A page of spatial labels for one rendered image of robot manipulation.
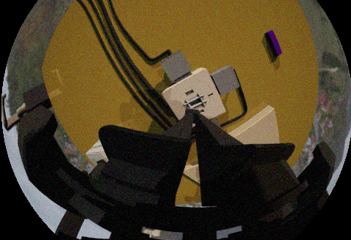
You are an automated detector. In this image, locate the purple rectangular block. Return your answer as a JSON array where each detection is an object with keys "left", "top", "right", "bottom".
[{"left": 265, "top": 30, "right": 282, "bottom": 56}]

